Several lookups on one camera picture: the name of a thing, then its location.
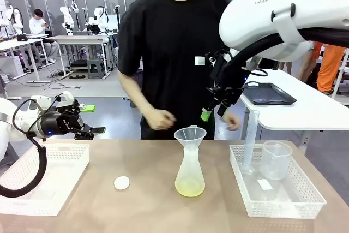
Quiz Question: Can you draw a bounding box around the white humanoid robot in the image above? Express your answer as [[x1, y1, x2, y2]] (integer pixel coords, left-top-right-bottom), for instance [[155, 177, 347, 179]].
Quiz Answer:
[[86, 5, 110, 33], [59, 0, 80, 37], [0, 5, 25, 37]]

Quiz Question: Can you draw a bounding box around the clear graduated cylinder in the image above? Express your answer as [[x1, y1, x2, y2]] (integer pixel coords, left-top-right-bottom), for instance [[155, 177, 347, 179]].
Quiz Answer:
[[239, 109, 260, 175]]

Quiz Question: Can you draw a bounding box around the mannequin in orange coat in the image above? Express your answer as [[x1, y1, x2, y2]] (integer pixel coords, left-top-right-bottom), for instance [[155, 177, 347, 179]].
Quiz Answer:
[[296, 41, 320, 81]]

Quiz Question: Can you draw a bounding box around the seated person in white shirt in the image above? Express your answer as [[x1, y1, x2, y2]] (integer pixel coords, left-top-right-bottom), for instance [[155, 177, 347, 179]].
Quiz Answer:
[[28, 9, 59, 64]]

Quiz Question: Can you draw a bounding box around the white perforated plastic basket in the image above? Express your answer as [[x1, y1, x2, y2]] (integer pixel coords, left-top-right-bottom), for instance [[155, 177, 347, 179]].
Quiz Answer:
[[0, 142, 91, 217], [228, 143, 327, 219]]

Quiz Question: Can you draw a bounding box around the person in black t-shirt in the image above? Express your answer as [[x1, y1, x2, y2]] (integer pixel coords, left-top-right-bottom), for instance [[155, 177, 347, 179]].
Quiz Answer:
[[117, 0, 232, 140]]

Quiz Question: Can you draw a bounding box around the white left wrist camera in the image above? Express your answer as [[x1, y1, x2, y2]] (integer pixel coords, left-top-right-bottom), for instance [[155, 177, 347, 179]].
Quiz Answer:
[[56, 90, 76, 109]]

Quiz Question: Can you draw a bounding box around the clear plastic beaker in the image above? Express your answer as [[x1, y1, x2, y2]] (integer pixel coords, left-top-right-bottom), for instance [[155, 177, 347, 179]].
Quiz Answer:
[[259, 140, 293, 181]]

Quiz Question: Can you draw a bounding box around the black pole stand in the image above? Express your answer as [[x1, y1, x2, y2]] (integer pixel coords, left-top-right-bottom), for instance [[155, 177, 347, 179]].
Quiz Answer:
[[114, 5, 121, 31]]

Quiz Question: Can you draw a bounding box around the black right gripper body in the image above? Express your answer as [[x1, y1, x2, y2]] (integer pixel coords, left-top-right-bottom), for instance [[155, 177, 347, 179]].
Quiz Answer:
[[206, 49, 251, 106]]

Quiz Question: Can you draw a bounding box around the grey plastic stool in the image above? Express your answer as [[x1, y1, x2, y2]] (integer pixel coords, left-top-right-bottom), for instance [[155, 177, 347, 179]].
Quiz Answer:
[[87, 58, 106, 80]]

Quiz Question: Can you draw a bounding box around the mannequin with orange trousers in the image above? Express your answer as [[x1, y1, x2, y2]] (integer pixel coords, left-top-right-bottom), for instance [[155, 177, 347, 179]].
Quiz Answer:
[[317, 42, 346, 94]]

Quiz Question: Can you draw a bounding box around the black left arm hose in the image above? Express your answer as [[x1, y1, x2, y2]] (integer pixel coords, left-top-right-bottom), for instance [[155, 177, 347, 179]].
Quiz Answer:
[[0, 99, 65, 198]]

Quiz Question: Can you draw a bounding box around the translucent plastic funnel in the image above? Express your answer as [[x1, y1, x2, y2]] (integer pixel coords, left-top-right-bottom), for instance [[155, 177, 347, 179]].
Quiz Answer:
[[173, 125, 207, 152]]

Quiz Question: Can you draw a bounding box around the person's right forearm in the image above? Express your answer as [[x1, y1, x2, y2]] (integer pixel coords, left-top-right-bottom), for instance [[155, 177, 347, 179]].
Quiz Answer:
[[119, 72, 153, 121]]

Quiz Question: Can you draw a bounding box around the conical flask with yellow liquid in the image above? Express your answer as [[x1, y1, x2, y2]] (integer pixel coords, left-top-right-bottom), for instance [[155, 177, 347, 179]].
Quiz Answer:
[[174, 145, 206, 198]]

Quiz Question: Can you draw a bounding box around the white paper label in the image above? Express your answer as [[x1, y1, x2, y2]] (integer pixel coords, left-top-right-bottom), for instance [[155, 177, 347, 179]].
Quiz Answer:
[[256, 178, 274, 191]]

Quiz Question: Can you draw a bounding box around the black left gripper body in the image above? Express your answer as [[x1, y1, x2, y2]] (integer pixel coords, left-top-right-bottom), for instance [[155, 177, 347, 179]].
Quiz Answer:
[[40, 100, 86, 139]]

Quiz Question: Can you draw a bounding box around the white desk with grey legs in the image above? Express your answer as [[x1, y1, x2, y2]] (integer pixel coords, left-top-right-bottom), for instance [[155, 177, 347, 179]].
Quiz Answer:
[[0, 38, 52, 83], [50, 34, 112, 80]]

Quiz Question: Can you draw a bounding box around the white round flask cap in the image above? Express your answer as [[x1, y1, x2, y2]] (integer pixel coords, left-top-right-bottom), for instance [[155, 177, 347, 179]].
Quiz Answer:
[[113, 175, 131, 190]]

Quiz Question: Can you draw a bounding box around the black tray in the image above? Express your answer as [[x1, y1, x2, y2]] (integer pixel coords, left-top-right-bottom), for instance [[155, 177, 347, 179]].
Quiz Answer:
[[242, 81, 297, 106]]

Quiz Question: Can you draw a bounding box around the person's right hand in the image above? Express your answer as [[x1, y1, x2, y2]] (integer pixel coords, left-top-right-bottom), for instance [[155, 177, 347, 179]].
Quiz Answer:
[[142, 108, 177, 132]]

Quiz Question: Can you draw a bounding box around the person's left hand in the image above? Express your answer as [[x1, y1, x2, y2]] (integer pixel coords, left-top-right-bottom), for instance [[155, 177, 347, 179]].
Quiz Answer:
[[221, 113, 241, 132]]

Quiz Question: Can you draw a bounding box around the white side table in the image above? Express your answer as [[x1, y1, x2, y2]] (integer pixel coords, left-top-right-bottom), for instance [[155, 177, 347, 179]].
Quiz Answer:
[[239, 68, 349, 141]]

